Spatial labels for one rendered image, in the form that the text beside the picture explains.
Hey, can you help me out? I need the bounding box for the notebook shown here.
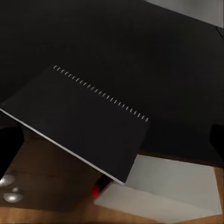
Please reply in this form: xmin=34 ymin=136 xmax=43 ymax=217
xmin=0 ymin=65 xmax=151 ymax=185

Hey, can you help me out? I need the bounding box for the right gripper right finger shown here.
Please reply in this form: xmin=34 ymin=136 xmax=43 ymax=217
xmin=209 ymin=124 xmax=224 ymax=162

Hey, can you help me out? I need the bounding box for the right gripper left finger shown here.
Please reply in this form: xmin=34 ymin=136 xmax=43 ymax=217
xmin=0 ymin=124 xmax=24 ymax=180

